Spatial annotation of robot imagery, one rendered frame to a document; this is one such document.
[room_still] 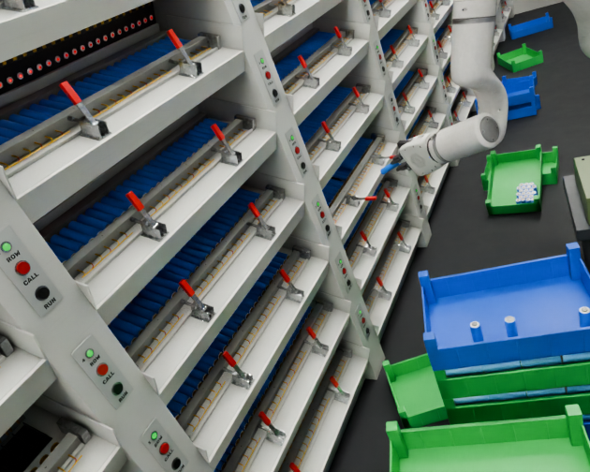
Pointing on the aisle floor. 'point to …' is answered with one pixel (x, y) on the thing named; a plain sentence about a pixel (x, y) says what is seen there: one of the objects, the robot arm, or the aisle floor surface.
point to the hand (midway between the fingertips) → (400, 162)
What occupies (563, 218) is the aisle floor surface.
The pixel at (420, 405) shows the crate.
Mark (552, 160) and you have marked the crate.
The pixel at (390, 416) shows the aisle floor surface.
